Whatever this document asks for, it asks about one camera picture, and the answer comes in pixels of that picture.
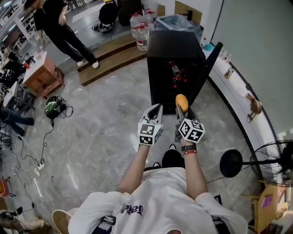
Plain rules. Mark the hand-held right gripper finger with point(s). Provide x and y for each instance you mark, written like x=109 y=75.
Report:
x=194 y=115
x=179 y=116

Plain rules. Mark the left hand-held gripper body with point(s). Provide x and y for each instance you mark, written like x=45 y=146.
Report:
x=148 y=133

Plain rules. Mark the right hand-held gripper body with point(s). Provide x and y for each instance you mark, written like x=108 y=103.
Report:
x=192 y=131

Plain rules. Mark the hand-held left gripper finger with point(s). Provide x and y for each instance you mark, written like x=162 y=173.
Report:
x=161 y=117
x=145 y=114

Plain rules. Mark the yellow potato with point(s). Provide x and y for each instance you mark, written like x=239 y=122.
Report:
x=182 y=102

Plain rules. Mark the black mini fridge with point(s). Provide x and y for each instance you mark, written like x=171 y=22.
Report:
x=174 y=45

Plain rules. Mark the person's left forearm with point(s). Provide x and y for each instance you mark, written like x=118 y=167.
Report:
x=135 y=169

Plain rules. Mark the person's right forearm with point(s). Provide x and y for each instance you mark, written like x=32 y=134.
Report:
x=194 y=176

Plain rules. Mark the black wristwatch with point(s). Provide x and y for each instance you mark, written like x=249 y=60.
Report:
x=188 y=147

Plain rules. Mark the red wristband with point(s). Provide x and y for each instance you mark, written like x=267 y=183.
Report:
x=190 y=152

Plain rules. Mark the black white sneaker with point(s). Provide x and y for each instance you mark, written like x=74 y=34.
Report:
x=156 y=165
x=172 y=147

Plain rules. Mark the black trouser leg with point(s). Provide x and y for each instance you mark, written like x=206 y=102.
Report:
x=172 y=160

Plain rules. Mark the dark soda bottle red cap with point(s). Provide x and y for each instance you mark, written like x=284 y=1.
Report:
x=179 y=78

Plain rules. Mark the white curved counter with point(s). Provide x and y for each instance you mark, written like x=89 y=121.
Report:
x=231 y=86

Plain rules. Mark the clear water bottle red label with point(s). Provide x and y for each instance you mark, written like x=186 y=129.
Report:
x=175 y=69

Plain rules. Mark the black floor fan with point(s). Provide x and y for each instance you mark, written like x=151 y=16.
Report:
x=231 y=163

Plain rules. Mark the patterned drink can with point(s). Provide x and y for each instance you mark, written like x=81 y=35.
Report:
x=229 y=73

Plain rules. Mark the brown bag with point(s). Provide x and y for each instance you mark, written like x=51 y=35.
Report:
x=255 y=106

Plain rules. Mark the wooden step platform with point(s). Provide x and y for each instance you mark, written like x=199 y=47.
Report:
x=110 y=61

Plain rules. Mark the teal bowl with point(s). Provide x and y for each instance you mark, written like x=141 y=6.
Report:
x=208 y=47

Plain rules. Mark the white printed t-shirt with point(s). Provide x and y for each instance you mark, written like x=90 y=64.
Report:
x=164 y=205

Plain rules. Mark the large clear water jug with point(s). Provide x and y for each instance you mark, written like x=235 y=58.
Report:
x=135 y=25
x=142 y=37
x=150 y=19

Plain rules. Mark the plastic wrapped box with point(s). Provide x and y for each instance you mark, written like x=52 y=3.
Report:
x=176 y=24

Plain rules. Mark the purple book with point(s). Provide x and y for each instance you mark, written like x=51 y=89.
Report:
x=266 y=201

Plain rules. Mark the orange wooden cabinet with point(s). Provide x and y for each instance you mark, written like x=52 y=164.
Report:
x=42 y=77

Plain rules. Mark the round wooden table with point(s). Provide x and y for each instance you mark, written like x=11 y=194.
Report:
x=267 y=212

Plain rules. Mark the white power strip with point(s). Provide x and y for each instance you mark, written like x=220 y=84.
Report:
x=41 y=166

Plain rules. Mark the grey metal desk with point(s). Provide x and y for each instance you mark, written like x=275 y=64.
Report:
x=16 y=96

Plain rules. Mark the beige cloth pile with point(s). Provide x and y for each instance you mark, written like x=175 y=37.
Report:
x=27 y=225

